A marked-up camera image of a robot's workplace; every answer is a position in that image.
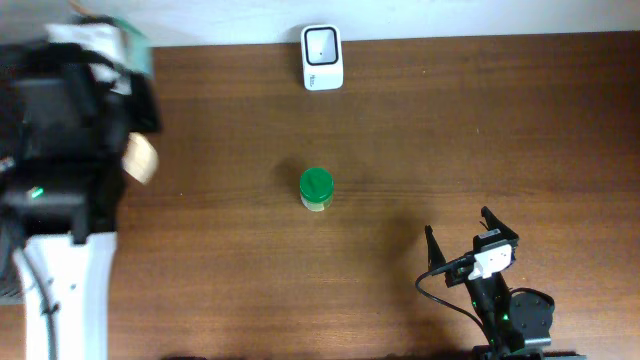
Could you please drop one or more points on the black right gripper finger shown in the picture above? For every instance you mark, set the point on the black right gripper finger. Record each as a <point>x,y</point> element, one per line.
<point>436,259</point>
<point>496,229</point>

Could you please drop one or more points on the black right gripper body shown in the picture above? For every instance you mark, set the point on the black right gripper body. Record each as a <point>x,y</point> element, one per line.
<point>485,289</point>

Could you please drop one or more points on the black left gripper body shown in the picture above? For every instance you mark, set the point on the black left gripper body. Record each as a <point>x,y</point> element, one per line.
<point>133,113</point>

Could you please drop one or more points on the beige snack bag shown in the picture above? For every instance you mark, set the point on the beige snack bag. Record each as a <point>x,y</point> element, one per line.
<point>120,57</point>

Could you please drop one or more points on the green lid jar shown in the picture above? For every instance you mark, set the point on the green lid jar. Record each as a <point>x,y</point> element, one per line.
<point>316,189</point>

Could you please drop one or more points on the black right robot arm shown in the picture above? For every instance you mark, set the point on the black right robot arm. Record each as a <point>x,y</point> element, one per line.
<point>516,322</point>

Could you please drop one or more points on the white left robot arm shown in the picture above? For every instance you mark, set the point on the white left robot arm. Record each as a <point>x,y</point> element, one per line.
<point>68,117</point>

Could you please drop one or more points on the white barcode scanner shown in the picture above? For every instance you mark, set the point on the white barcode scanner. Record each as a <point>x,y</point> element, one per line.
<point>322,58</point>

